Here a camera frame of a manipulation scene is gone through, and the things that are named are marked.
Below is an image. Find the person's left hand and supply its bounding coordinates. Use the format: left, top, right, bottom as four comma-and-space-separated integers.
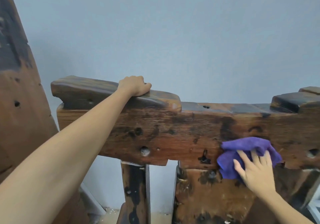
117, 76, 152, 97

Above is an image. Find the person's right hand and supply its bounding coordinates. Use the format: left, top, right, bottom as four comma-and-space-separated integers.
233, 149, 277, 199

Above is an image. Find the purple cleaning cloth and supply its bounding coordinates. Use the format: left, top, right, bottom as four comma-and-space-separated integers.
216, 137, 283, 180

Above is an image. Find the rustic dark wooden bench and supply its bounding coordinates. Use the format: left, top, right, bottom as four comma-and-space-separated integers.
51, 76, 320, 224

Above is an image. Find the person's left forearm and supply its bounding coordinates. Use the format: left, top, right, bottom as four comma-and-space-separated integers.
0, 87, 132, 224

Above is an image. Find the person's right forearm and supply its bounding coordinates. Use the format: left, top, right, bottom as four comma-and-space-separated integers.
250, 189, 314, 224

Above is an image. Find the white frame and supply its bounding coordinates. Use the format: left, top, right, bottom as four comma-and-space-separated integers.
307, 189, 320, 224

